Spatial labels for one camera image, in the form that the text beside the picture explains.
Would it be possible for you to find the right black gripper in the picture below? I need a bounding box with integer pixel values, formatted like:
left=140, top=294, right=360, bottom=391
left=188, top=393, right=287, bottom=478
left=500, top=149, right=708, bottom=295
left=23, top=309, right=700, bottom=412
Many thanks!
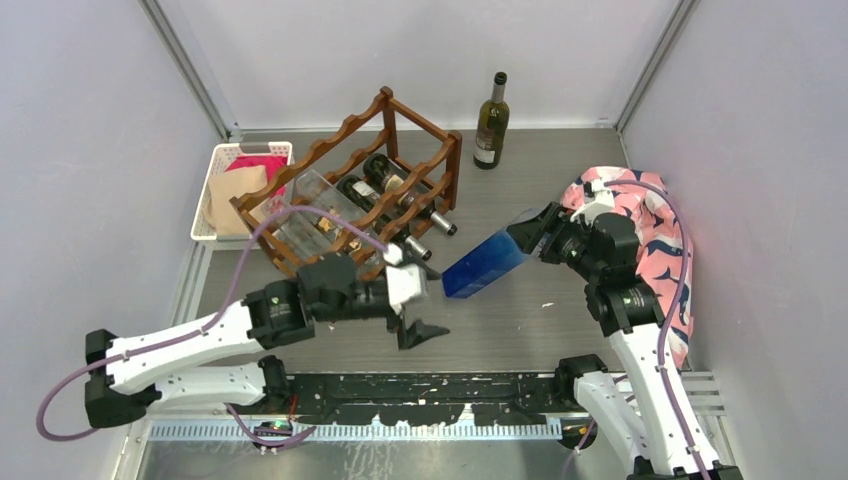
left=508, top=200, right=605, bottom=282

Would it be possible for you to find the blue clear square bottle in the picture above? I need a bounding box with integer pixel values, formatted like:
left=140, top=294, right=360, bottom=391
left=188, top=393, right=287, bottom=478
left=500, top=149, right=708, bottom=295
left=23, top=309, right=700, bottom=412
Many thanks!
left=441, top=208, right=543, bottom=299

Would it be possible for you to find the olive green wine bottle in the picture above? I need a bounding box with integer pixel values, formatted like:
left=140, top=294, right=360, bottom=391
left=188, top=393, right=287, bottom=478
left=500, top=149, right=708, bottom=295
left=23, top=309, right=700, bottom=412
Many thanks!
left=473, top=72, right=510, bottom=170

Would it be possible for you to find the dark wine bottle cream label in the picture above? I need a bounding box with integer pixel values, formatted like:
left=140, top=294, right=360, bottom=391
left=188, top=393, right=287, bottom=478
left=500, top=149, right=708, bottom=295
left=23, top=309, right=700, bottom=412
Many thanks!
left=334, top=174, right=434, bottom=262

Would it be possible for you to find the brown wooden wine rack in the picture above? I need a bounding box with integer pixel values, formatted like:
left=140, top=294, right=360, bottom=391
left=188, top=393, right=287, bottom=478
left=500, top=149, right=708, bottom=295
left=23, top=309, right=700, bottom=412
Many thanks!
left=230, top=86, right=462, bottom=280

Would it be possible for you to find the clear slim glass bottle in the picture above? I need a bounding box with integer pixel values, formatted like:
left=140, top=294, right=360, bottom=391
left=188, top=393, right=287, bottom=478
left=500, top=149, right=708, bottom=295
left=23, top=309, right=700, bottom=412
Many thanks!
left=270, top=194, right=359, bottom=260

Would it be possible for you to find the dark green wine bottle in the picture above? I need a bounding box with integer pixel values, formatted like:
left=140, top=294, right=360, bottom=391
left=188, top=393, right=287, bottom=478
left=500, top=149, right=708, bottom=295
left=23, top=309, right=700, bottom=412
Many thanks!
left=363, top=153, right=458, bottom=236

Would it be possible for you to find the clear square slim bottle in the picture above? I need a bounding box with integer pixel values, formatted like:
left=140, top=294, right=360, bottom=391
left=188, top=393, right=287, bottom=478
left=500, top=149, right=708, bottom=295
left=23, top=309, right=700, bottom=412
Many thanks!
left=279, top=170, right=365, bottom=259

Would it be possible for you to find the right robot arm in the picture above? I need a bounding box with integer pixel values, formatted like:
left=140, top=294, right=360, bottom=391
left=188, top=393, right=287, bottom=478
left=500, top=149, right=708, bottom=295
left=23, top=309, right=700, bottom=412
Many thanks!
left=506, top=203, right=742, bottom=479

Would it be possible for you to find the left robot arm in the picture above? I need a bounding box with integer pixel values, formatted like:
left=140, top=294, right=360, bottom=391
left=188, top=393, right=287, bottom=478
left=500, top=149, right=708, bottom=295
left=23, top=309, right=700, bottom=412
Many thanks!
left=84, top=254, right=449, bottom=429

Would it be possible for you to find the pink shark print cloth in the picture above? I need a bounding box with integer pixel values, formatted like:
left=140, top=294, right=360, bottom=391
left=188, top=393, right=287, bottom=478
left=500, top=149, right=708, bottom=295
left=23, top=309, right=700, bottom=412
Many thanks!
left=561, top=166, right=694, bottom=368

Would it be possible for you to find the beige cloth in basket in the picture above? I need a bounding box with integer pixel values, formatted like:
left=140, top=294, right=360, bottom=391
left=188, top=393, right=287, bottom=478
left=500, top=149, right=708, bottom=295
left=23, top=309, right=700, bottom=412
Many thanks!
left=201, top=165, right=273, bottom=238

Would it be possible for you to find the white perforated plastic basket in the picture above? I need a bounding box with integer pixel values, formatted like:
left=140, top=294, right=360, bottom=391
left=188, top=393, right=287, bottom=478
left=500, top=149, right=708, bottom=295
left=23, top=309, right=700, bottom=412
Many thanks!
left=190, top=141, right=293, bottom=250

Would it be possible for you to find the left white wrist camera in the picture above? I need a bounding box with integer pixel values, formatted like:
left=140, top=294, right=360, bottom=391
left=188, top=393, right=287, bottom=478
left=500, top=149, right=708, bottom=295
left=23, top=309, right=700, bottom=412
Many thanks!
left=382, top=244, right=428, bottom=314

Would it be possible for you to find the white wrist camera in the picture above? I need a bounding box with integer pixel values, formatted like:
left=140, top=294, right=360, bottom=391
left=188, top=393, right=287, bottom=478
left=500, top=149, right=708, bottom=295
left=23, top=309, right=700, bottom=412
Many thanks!
left=382, top=244, right=428, bottom=314
left=571, top=179, right=615, bottom=226

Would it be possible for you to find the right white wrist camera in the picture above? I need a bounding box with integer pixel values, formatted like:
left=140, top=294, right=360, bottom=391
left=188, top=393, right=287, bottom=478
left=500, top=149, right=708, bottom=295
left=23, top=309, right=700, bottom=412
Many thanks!
left=571, top=179, right=615, bottom=226

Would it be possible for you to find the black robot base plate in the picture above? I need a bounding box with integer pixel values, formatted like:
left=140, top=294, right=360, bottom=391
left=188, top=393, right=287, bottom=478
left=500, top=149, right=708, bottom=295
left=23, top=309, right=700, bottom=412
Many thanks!
left=227, top=370, right=621, bottom=429

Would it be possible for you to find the white slotted cable duct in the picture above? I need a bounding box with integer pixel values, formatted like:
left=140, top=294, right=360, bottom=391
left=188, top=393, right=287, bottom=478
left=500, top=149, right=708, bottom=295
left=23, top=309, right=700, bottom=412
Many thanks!
left=148, top=419, right=562, bottom=442

